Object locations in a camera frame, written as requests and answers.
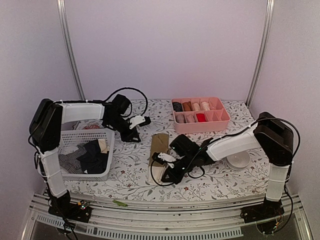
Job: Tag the green tape scrap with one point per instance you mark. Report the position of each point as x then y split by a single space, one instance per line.
120 203

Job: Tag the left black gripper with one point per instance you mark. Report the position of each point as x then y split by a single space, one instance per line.
127 137

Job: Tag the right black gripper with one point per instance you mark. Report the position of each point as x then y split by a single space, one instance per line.
174 178

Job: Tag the right aluminium frame post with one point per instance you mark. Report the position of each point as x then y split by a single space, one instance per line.
267 24

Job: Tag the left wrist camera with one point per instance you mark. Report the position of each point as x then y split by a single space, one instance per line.
139 120

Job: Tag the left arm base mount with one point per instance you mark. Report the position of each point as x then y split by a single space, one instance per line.
63 207

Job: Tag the cream rolled underwear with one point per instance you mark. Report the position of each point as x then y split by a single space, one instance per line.
205 105

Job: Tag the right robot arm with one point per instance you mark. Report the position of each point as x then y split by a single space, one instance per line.
278 138

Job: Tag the pale pink rolled underwear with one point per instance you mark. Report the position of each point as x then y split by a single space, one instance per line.
196 106

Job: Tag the cream underwear in basket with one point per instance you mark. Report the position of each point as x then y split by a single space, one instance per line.
103 145

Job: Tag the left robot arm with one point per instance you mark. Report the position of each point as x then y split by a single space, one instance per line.
46 125

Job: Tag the olive green underwear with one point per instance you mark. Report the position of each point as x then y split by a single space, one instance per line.
159 144

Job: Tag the red white cloth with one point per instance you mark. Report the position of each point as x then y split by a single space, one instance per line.
90 127

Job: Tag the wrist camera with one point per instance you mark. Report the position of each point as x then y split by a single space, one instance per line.
164 158
139 120

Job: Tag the mauve rolled underwear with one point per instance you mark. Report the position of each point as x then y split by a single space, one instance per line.
190 118

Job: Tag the grey pink rolled underwear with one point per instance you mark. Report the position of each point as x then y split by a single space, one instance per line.
180 119

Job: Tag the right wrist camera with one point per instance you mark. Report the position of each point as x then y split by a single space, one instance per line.
164 158

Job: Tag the black striped rolled underwear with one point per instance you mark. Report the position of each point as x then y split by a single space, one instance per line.
177 106

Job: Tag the left aluminium frame post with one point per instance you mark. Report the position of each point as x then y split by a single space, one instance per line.
62 13

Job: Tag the white bowl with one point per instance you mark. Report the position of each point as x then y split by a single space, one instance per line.
238 161

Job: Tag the red rolled underwear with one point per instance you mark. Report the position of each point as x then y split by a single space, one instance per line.
201 118

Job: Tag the dark navy underwear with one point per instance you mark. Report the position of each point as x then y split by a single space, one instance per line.
93 161

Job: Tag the pink divided organizer box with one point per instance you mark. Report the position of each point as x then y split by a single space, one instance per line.
217 118

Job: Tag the grey striped underwear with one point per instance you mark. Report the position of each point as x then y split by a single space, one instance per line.
70 162

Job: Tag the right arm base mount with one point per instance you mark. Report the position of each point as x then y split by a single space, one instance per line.
263 211

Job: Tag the aluminium front rail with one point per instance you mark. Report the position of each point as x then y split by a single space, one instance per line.
178 220

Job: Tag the white plastic laundry basket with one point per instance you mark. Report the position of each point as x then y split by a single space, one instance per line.
73 140

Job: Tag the aluminium frame post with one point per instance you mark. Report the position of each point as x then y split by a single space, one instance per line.
267 24
62 13

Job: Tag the floral tablecloth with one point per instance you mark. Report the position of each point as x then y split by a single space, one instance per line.
128 174

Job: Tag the brown rolled underwear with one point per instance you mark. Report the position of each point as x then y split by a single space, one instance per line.
187 106

